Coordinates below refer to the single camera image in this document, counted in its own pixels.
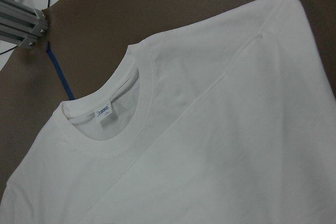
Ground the white long-sleeve printed shirt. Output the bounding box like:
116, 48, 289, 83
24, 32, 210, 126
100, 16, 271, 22
1, 0, 335, 223

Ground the aluminium frame post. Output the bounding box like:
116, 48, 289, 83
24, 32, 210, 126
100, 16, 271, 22
1, 0, 50, 49

